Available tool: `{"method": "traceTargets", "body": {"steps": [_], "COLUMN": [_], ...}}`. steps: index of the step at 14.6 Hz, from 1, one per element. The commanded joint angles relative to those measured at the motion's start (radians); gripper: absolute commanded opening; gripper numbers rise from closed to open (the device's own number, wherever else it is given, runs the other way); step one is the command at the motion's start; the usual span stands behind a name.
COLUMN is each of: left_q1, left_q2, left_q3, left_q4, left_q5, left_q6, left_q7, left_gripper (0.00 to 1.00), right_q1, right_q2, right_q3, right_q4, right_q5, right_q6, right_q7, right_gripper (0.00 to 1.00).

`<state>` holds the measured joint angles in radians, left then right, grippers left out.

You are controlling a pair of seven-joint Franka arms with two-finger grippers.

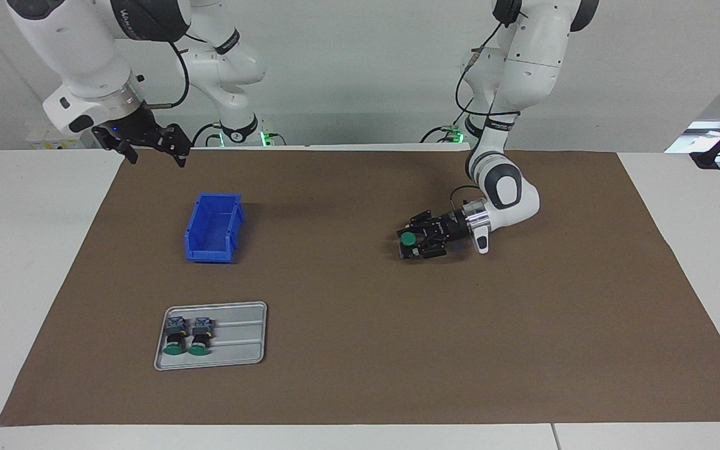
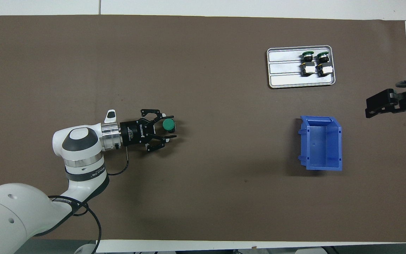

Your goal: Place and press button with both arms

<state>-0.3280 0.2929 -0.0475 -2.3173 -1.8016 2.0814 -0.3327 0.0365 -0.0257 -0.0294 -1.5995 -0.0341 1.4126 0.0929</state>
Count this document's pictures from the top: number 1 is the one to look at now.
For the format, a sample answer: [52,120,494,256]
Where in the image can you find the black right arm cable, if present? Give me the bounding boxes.
[144,41,191,110]

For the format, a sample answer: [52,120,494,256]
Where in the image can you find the black base cable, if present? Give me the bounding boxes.
[421,122,467,144]
[191,122,221,148]

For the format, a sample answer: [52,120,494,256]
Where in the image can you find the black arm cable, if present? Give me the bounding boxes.
[144,41,191,110]
[451,22,520,207]

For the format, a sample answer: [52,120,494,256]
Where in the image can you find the white box yellow labels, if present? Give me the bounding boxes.
[26,122,95,151]

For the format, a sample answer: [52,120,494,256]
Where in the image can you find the blue plastic storage bin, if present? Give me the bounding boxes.
[184,192,246,264]

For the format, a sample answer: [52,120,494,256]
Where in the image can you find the grey metal tray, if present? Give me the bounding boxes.
[153,301,268,371]

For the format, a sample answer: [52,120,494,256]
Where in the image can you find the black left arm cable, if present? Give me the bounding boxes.
[451,22,520,207]

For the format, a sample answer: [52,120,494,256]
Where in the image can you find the brown table mat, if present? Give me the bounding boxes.
[0,149,720,427]

